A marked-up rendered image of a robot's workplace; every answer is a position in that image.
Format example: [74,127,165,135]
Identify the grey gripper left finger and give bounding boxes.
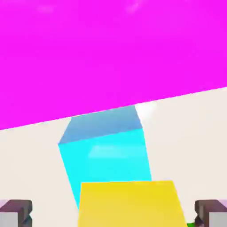
[0,199,33,227]

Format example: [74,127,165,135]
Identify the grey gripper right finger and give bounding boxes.
[194,199,227,227]

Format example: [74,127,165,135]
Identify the small yellow cube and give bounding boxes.
[77,180,188,227]

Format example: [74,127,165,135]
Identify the small cyan cube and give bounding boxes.
[58,105,153,211]

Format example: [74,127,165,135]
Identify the large magenta box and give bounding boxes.
[0,0,227,131]

